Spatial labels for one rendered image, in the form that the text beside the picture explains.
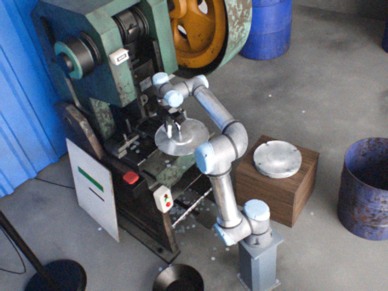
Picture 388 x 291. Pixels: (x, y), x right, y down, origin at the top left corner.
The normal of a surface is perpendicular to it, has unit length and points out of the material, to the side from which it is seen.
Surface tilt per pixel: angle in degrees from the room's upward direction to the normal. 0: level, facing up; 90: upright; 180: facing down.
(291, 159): 0
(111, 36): 90
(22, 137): 90
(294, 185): 0
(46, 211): 0
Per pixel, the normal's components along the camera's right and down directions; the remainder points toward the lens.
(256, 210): -0.01, -0.77
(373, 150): -0.19, 0.65
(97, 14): 0.43, -0.25
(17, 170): 0.74, 0.38
